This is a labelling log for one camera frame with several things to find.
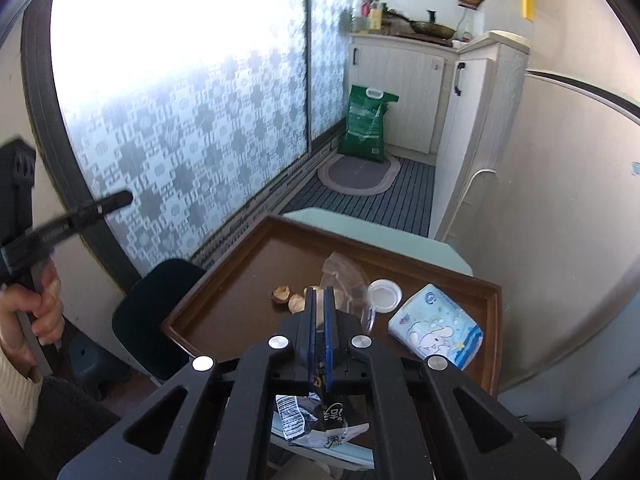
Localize person's left hand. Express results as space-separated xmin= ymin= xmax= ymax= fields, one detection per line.
xmin=0 ymin=265 xmax=66 ymax=378

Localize grey oval floor mat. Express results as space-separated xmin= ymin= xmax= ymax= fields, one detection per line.
xmin=317 ymin=154 xmax=402 ymax=196

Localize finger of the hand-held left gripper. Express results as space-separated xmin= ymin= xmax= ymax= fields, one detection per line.
xmin=0 ymin=190 xmax=135 ymax=270

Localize clear plastic bag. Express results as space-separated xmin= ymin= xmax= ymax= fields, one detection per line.
xmin=320 ymin=252 xmax=381 ymax=333

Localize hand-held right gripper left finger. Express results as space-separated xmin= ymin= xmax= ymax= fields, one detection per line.
xmin=57 ymin=287 xmax=323 ymax=480

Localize green rice bag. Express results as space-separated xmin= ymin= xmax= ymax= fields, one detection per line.
xmin=337 ymin=84 xmax=400 ymax=163

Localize frosted patterned sliding door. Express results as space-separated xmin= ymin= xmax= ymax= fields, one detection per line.
xmin=22 ymin=0 xmax=366 ymax=286

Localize tall white cabinet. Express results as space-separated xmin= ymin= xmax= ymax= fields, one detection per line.
xmin=430 ymin=31 xmax=531 ymax=241

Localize light green plastic stool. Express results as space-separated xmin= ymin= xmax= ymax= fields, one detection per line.
xmin=270 ymin=208 xmax=473 ymax=471

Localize clear oil bottle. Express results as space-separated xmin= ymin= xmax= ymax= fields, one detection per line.
xmin=351 ymin=0 xmax=371 ymax=33

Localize black snack wrapper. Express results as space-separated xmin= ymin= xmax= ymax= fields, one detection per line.
xmin=275 ymin=392 xmax=371 ymax=448

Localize blue plastic step stool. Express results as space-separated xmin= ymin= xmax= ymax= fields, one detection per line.
xmin=67 ymin=335 xmax=131 ymax=401

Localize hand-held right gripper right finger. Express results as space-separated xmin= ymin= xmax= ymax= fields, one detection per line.
xmin=322 ymin=286 xmax=583 ymax=480

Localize blue cartoon tissue pack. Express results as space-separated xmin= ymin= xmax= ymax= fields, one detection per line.
xmin=388 ymin=283 xmax=485 ymax=371

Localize person's dark grey trousers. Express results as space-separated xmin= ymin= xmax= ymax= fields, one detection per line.
xmin=25 ymin=375 xmax=161 ymax=480

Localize person's left forearm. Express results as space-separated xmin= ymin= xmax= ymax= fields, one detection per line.
xmin=0 ymin=345 xmax=46 ymax=446

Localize dark wok pan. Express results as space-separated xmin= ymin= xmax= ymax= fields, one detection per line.
xmin=400 ymin=10 xmax=457 ymax=41

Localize white refrigerator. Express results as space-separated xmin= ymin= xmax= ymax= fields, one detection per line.
xmin=440 ymin=70 xmax=640 ymax=411

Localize white round lid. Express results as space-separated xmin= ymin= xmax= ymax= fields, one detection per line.
xmin=367 ymin=278 xmax=403 ymax=314

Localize dark teal trash bin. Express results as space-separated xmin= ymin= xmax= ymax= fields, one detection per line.
xmin=111 ymin=258 xmax=241 ymax=386

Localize grey striped floor mat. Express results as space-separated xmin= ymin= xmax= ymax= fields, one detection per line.
xmin=277 ymin=155 xmax=441 ymax=238

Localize brown wooden tray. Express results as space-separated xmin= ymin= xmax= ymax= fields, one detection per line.
xmin=161 ymin=214 xmax=503 ymax=396

